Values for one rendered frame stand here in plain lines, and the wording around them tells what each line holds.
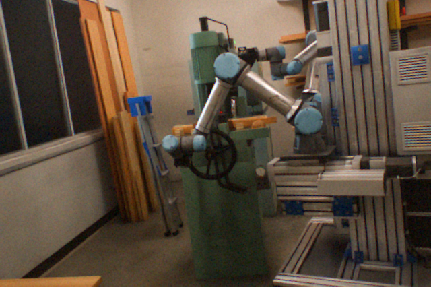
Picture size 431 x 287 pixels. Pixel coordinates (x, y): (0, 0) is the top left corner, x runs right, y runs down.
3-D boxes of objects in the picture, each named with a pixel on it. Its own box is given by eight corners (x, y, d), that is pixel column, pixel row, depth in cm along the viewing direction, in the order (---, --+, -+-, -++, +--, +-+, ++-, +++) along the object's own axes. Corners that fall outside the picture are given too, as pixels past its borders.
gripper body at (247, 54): (236, 47, 229) (256, 44, 227) (238, 58, 235) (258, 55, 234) (236, 56, 224) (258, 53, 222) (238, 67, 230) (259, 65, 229)
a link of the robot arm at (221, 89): (226, 50, 192) (186, 139, 201) (223, 49, 182) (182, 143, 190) (248, 60, 191) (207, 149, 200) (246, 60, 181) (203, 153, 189)
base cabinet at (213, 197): (194, 279, 245) (179, 168, 237) (207, 241, 302) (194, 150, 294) (267, 275, 239) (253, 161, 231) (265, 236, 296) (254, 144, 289)
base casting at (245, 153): (179, 168, 237) (177, 153, 236) (194, 150, 294) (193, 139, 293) (253, 160, 232) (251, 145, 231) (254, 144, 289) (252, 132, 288)
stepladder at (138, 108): (160, 239, 322) (123, 98, 311) (168, 227, 347) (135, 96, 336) (178, 235, 319) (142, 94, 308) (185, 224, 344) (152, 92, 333)
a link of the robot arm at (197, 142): (206, 132, 188) (184, 134, 190) (202, 136, 177) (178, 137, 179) (208, 148, 189) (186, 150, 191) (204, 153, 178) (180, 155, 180)
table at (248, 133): (165, 151, 227) (163, 141, 226) (176, 142, 257) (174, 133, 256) (270, 139, 220) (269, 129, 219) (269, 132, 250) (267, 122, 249)
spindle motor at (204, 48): (192, 85, 238) (186, 34, 235) (197, 85, 255) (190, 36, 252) (221, 81, 236) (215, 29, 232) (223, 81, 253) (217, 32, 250)
